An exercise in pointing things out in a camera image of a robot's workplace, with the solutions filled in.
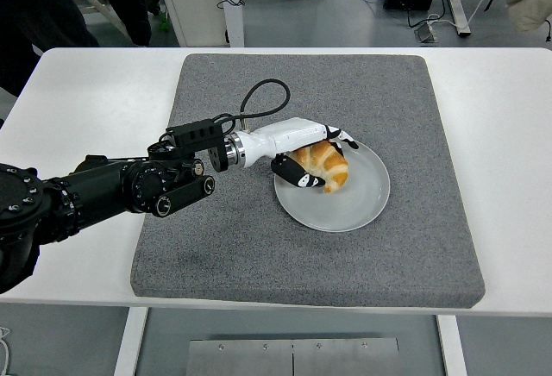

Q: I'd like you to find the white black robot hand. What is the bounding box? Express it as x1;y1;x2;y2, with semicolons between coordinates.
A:
239;116;361;190

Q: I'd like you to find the golden croissant bread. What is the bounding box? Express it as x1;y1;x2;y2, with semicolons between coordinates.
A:
286;139;349;194

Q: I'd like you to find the grey round plate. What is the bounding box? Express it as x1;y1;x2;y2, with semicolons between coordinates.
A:
273;137;392;233

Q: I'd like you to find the grey metal plate with screws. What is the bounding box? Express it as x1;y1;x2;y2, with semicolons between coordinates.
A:
186;337;402;376

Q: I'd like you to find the grey speckled mat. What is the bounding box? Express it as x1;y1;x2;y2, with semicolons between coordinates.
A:
129;52;487;310

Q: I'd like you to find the white cabinet panel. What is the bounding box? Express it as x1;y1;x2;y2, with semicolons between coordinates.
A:
153;0;225;48

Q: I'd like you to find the grey foot pedal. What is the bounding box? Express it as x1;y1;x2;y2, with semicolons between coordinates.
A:
413;22;440;44

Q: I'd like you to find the white desk leg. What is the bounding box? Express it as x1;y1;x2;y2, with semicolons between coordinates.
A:
442;0;472;39

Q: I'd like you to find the white table leg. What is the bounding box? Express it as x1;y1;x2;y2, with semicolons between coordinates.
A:
112;306;150;376
435;315;469;376

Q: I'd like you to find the person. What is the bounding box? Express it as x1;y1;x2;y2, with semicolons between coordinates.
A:
0;0;103;97

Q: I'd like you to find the white desk post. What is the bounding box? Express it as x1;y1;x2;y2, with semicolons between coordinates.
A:
216;0;246;48

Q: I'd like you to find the white chair frame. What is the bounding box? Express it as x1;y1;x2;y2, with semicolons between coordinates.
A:
80;0;130;39

